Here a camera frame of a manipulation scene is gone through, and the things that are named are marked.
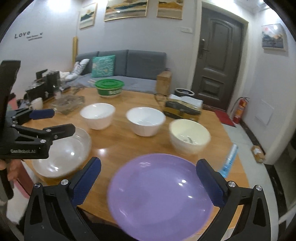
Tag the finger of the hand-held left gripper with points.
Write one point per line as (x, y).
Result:
(42, 114)
(62, 129)

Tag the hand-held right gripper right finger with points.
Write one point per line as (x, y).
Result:
(210, 185)

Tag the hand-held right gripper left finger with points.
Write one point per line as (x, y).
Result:
(86, 183)

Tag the clear glass bowl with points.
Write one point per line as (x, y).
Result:
(62, 160)

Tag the purple plate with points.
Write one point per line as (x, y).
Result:
(157, 197)

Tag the cream white bowl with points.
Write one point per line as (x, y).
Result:
(185, 129)

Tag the person's left hand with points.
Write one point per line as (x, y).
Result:
(12, 168)

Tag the white mug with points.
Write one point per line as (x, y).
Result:
(37, 103)

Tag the clear glass tray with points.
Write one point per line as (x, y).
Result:
(67, 104)

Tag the black tea set tray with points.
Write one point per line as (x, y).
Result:
(50, 81)

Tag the white cloth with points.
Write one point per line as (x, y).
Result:
(71, 76)

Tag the small cardboard box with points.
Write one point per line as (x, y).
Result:
(258, 154)

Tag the white patterned cushion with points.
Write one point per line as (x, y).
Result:
(81, 67)

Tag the green lidded bowl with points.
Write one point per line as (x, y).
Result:
(108, 89)

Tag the red door mat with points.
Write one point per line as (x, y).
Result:
(224, 118)

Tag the yellow rolled mat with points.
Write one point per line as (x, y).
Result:
(75, 51)

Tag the teal patterned cushion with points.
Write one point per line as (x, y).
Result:
(103, 66)

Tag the red fire extinguisher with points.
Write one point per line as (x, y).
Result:
(238, 111)

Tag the black and gold tissue pack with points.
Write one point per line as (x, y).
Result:
(180, 109)

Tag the grey trash can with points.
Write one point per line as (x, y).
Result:
(183, 91)

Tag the tortoiseshell eyeglasses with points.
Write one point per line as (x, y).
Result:
(155, 97)

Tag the grey sofa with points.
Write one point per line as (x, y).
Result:
(138, 64)

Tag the small framed mountain painting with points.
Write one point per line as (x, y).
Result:
(87, 16)

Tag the wooden box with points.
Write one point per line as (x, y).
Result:
(164, 83)

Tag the dark brown door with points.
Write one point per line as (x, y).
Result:
(217, 58)

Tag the wide framed landscape painting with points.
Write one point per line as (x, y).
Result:
(126, 9)

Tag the framed sunset painting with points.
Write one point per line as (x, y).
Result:
(274, 37)

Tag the framed golden hill painting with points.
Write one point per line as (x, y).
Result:
(168, 8)

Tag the black wall lettering sticker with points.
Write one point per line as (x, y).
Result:
(22, 35)

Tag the white light switch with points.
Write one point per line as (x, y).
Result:
(186, 30)

